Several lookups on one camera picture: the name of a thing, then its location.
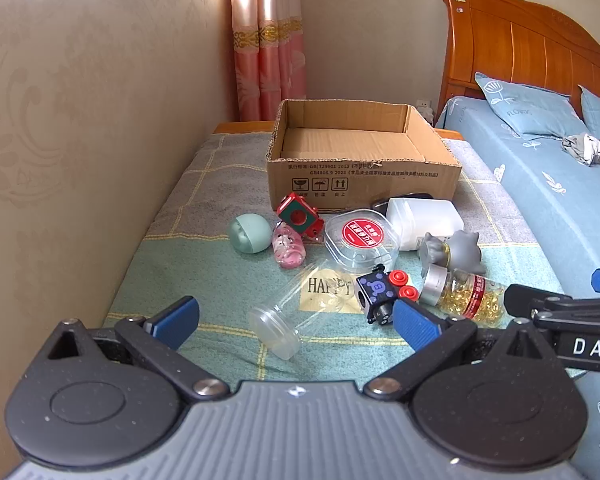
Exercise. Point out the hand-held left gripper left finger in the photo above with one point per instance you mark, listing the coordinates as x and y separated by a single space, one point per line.
177 317

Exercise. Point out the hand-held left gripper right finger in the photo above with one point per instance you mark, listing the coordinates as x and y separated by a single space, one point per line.
415 324

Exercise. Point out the black toy train block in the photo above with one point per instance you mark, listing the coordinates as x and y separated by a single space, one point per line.
377 292

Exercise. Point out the capsule bottle with silver cap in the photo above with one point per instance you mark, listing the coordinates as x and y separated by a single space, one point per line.
467 295

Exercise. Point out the grey cat figurine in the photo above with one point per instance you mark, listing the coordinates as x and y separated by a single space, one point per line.
450 252

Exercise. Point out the green egg-shaped toy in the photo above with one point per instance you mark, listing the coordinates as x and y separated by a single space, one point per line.
250 232

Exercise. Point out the red cube toy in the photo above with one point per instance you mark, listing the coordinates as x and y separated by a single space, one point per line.
297 215

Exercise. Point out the cardboard box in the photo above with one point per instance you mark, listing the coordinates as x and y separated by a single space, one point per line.
360 160

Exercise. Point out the round clear case red label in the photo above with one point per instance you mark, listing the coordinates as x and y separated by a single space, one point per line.
362 235

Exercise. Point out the white plastic container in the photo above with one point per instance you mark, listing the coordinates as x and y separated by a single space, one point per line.
425 220

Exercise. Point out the blue patterned bed sheet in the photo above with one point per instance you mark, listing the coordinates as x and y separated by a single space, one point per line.
540 195

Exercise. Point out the clear plastic jar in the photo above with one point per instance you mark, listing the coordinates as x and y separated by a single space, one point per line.
292 312

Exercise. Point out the grey crumpled cloth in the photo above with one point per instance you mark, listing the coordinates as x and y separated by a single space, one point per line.
582 149

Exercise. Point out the wooden bed headboard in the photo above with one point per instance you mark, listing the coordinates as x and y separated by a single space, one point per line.
520 45

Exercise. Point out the pink curtain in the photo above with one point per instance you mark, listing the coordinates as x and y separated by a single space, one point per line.
267 35

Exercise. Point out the white wall charger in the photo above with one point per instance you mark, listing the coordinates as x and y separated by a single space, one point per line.
423 108

